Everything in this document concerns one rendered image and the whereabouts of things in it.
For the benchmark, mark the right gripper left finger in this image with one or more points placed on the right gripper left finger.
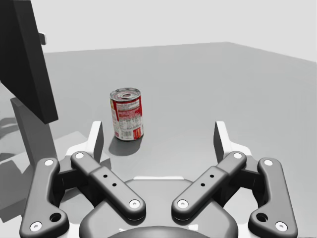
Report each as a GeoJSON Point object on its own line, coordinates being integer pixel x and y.
{"type": "Point", "coordinates": [109, 180]}

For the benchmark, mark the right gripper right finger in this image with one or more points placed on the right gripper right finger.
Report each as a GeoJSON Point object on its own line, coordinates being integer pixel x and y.
{"type": "Point", "coordinates": [210, 179]}

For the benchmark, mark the red and white can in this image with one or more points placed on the red and white can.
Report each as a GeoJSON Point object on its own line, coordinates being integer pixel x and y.
{"type": "Point", "coordinates": [128, 116]}

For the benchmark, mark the black screen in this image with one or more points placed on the black screen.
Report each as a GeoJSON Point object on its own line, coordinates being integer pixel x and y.
{"type": "Point", "coordinates": [23, 62]}

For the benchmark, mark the grey stand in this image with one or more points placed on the grey stand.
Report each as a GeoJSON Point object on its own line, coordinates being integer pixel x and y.
{"type": "Point", "coordinates": [37, 138]}

